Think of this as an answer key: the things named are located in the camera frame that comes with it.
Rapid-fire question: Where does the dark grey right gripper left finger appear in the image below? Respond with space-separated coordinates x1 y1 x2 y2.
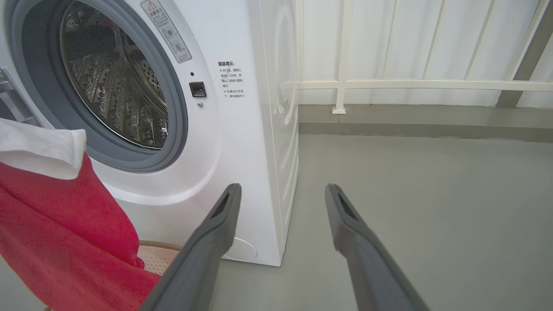
140 183 242 311

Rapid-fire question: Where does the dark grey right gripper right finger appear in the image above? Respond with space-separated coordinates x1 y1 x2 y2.
324 184 430 311

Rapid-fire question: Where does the red and white garment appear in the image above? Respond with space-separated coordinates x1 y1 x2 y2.
0 117 161 311

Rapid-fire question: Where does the cream perforated laundry basket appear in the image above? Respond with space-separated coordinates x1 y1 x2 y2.
137 241 182 276

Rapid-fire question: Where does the white front-load washing machine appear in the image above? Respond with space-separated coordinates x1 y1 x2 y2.
0 0 299 267

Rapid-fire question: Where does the perforated steel washer drum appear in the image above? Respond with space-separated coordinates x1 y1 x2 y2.
60 0 169 150

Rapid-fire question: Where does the round white filter cover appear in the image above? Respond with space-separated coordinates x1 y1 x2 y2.
222 237 258 262

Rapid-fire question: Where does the white metal railing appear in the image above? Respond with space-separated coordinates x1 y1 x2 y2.
281 0 553 115

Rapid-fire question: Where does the grey warning label sticker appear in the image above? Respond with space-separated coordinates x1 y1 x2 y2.
140 0 193 64

